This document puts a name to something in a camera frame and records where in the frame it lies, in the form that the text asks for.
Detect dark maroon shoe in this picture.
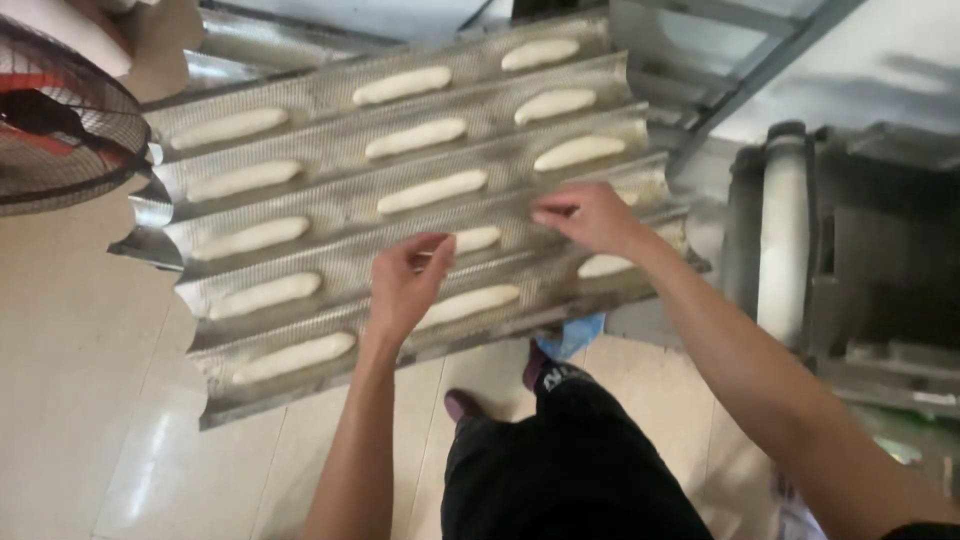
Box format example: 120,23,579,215
522,339,555,393
443,387,489,427

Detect grey metal rack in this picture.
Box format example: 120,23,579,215
607,0,867,175

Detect long raw dough stick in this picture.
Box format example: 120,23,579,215
416,226,503,258

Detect person's left hand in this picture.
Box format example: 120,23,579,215
366,232,458,348

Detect person's black trousers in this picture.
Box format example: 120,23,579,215
441,361,715,540

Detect black wire guard fan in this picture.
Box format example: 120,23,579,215
0,15,156,219

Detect person's right hand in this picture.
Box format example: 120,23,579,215
530,181,654,261

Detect blue plastic bag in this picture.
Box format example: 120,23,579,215
535,312,607,363

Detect shiny corrugated metal sheet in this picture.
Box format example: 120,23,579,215
183,6,402,95

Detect grey dough moulding machine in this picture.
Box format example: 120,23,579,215
718,120,960,423

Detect perforated metal baguette tray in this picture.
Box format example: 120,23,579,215
108,11,711,432

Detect rows of raw dough pieces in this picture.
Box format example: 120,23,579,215
169,37,641,387

